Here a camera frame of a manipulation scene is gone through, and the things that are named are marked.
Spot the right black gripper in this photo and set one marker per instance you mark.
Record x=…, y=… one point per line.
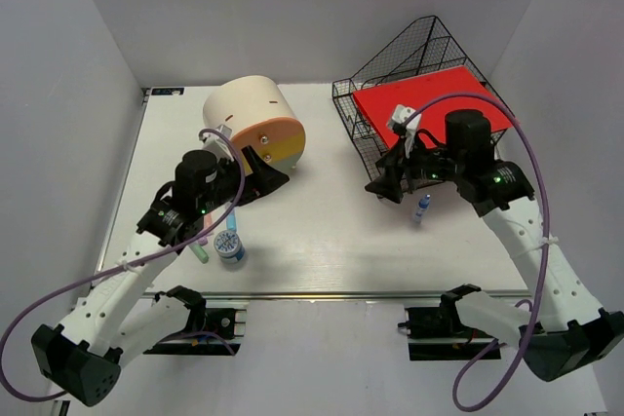
x=389, y=187

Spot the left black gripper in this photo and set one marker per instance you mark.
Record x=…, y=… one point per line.
x=262, y=181

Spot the cream round drawer box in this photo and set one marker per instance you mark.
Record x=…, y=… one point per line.
x=257, y=113

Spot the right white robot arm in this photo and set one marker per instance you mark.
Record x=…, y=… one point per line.
x=573, y=329

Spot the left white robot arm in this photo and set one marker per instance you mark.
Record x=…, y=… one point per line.
x=85, y=353

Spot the small blue-capped glue bottle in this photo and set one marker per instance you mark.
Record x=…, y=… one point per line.
x=421, y=208

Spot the blue highlighter pen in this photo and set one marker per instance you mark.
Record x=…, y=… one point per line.
x=231, y=221

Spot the pink highlighter pen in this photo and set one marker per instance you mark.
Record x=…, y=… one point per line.
x=208, y=221

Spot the blue patterned tape roll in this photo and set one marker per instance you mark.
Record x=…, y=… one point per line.
x=229, y=247

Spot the green highlighter pen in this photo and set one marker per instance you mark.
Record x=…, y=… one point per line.
x=200, y=253

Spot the blue label sticker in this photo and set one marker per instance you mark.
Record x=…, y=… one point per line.
x=166, y=91

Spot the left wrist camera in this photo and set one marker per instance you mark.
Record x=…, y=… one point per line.
x=216, y=141

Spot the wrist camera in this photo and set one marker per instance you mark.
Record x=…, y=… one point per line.
x=216, y=141
x=404, y=122

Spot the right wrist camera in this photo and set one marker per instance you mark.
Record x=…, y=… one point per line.
x=404, y=122

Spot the black wire mesh organizer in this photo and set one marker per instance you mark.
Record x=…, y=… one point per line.
x=421, y=63

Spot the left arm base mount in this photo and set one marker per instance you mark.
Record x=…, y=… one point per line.
x=182, y=322

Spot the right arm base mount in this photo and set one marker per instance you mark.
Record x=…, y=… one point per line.
x=435, y=333

